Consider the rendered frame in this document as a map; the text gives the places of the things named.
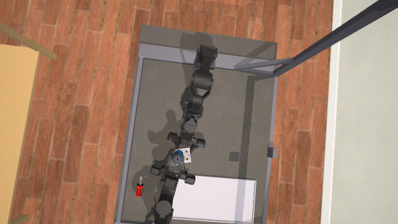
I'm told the red hand nut driver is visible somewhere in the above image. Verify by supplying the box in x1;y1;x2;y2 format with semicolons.
136;176;144;196

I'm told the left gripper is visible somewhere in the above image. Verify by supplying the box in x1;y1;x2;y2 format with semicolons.
150;153;195;194

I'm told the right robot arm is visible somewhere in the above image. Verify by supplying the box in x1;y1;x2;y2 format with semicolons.
180;44;218;146

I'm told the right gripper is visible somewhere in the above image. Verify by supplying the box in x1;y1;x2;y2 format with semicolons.
168;132;206;155

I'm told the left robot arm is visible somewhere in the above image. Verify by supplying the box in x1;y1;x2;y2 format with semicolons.
153;177;179;224

